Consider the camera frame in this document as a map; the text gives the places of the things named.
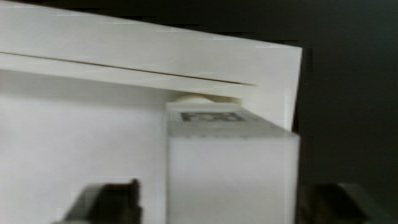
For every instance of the white square tabletop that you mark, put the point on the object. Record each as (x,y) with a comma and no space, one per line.
(93,72)

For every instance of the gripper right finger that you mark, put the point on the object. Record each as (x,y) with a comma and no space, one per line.
(337,203)

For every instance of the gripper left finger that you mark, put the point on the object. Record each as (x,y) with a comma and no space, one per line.
(107,205)

